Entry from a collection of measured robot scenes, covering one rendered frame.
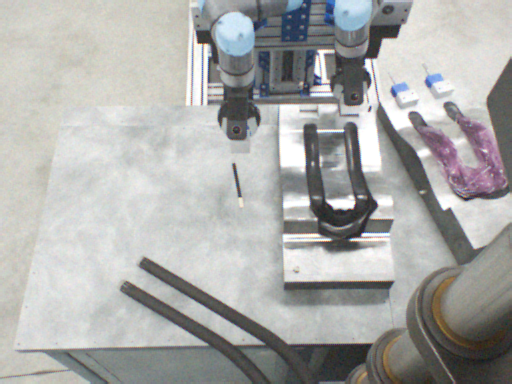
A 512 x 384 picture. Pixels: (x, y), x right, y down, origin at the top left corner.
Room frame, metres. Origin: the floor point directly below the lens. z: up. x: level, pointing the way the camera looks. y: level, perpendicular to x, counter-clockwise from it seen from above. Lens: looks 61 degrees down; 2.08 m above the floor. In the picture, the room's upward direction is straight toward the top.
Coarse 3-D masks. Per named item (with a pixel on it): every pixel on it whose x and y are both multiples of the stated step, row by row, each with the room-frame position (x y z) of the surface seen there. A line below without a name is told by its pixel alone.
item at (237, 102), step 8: (232, 96) 0.77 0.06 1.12; (240, 96) 0.77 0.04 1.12; (232, 104) 0.75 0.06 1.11; (240, 104) 0.75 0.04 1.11; (232, 112) 0.73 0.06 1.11; (240, 112) 0.73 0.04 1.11; (232, 120) 0.72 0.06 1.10; (240, 120) 0.72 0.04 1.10; (232, 128) 0.70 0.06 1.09; (240, 128) 0.70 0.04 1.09; (232, 136) 0.69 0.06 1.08; (240, 136) 0.69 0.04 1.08
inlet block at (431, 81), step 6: (426, 66) 1.08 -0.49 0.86; (426, 72) 1.07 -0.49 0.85; (426, 78) 1.04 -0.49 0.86; (432, 78) 1.03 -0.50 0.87; (438, 78) 1.03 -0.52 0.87; (426, 84) 1.03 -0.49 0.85; (432, 84) 1.01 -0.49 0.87; (438, 84) 1.00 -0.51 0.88; (444, 84) 1.00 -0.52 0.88; (450, 84) 1.00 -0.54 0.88; (432, 90) 0.99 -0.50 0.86; (438, 90) 0.98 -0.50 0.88; (444, 90) 0.98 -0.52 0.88; (450, 90) 0.98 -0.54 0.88; (438, 96) 0.97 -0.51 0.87; (444, 96) 0.98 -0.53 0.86
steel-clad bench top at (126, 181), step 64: (64, 128) 0.91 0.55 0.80; (128, 128) 0.91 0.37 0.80; (192, 128) 0.91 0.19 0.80; (64, 192) 0.70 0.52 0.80; (128, 192) 0.70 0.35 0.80; (192, 192) 0.70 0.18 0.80; (256, 192) 0.70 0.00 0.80; (64, 256) 0.51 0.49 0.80; (128, 256) 0.51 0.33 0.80; (192, 256) 0.51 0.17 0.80; (256, 256) 0.51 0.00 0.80; (448, 256) 0.51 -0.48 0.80; (64, 320) 0.35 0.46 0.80; (128, 320) 0.35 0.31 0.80; (256, 320) 0.35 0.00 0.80; (320, 320) 0.35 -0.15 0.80; (384, 320) 0.35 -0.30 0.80
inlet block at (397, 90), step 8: (392, 80) 1.04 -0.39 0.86; (392, 88) 1.00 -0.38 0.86; (400, 88) 1.00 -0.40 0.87; (408, 88) 1.00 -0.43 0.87; (400, 96) 0.96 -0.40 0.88; (408, 96) 0.96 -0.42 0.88; (416, 96) 0.96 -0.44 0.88; (400, 104) 0.94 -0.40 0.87; (408, 104) 0.94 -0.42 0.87; (416, 104) 0.95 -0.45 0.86
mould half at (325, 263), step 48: (288, 144) 0.80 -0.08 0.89; (336, 144) 0.80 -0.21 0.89; (288, 192) 0.63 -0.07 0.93; (336, 192) 0.63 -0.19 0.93; (384, 192) 0.63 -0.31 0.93; (288, 240) 0.53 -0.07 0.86; (336, 240) 0.53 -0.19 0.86; (384, 240) 0.53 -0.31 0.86; (288, 288) 0.43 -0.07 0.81; (336, 288) 0.43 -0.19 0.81; (384, 288) 0.43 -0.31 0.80
